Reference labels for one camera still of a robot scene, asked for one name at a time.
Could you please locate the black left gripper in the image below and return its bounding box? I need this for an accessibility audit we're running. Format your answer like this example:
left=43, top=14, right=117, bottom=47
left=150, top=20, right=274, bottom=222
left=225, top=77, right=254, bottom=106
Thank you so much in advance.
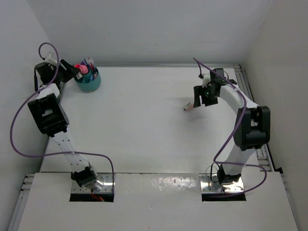
left=51, top=59, right=80, bottom=83

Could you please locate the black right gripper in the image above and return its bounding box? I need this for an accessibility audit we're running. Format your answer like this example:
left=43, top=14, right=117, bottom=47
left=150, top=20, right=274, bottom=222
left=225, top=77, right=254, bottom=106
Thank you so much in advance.
left=194, top=84, right=218, bottom=108

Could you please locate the pink capped clear tube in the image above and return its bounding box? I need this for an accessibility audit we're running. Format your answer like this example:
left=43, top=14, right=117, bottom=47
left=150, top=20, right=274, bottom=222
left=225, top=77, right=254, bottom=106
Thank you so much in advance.
left=79, top=65, right=89, bottom=75

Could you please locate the red pen top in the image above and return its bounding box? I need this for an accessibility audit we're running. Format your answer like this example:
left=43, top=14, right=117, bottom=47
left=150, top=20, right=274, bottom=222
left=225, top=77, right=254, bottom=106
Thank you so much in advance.
left=88, top=57, right=95, bottom=72

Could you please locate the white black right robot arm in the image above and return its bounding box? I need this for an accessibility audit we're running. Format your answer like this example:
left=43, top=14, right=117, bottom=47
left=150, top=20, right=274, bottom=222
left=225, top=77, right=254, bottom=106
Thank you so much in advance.
left=193, top=68, right=270, bottom=184

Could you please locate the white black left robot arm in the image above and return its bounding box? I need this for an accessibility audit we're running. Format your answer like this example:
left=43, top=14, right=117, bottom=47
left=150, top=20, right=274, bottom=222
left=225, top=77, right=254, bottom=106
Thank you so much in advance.
left=27, top=57, right=98, bottom=191

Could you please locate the teal round desk organizer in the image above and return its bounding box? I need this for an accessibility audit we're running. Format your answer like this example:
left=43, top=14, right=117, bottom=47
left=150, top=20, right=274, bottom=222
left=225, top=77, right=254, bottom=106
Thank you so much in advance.
left=74, top=68, right=102, bottom=92

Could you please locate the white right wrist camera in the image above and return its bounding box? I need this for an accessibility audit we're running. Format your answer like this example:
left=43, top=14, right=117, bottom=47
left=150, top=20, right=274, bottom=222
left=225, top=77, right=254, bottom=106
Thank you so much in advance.
left=199, top=74, right=211, bottom=88

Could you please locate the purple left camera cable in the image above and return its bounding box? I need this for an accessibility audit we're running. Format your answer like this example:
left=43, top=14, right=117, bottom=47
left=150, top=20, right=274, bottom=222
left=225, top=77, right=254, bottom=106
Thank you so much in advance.
left=9, top=42, right=115, bottom=193

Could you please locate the black base cable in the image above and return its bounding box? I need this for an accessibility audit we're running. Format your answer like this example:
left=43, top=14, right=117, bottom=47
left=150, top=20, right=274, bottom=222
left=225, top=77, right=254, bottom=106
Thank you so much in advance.
left=209, top=162, right=221, bottom=185

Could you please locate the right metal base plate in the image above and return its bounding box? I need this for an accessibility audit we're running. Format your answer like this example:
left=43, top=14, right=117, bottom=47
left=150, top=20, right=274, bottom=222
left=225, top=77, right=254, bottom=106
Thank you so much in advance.
left=199, top=173, right=244, bottom=194

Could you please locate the metal base plate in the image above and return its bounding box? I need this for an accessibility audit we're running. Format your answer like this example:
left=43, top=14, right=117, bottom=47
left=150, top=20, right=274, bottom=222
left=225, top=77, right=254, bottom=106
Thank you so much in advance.
left=71, top=173, right=115, bottom=194
left=199, top=173, right=244, bottom=194

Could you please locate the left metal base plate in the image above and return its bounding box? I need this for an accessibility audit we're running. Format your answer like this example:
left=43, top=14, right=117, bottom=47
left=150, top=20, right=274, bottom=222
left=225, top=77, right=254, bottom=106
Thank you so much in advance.
left=71, top=173, right=115, bottom=194

